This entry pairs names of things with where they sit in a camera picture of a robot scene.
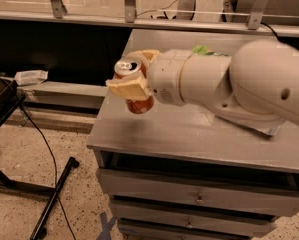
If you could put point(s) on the left metal bracket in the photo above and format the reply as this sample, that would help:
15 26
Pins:
58 8

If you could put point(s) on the bottom grey drawer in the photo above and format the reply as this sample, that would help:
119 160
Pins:
168 232

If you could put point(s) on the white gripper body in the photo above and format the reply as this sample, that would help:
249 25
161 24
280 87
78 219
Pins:
165 78

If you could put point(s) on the red coca-cola can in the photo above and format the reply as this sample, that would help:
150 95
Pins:
127 67

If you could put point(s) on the middle grey drawer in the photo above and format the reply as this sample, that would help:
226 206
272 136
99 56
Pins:
192 219

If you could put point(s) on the grey drawer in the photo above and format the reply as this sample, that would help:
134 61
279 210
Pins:
192 219
168 232
211 194

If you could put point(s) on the middle metal bracket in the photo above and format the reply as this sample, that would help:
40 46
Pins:
130 10

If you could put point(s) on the metal rail ledge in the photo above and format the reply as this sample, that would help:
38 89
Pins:
154 24

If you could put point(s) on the right metal bracket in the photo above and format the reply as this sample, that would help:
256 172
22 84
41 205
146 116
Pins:
256 14

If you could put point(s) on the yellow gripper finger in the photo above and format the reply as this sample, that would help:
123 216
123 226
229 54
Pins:
146 57
131 88

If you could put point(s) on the white packet on ledge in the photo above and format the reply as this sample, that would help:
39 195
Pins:
31 77

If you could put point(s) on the metal bracket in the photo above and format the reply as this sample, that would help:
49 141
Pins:
256 14
58 8
130 10

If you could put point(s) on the grey drawer cabinet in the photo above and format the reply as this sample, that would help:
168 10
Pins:
189 141

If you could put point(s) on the top grey drawer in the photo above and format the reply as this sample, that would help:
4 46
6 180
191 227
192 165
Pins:
211 194

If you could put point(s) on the clear plastic water bottle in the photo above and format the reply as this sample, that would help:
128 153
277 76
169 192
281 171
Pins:
267 127

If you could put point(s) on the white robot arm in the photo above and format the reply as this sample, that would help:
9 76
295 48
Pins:
257 87

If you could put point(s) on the green snack bag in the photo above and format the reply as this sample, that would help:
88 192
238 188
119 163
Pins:
204 50

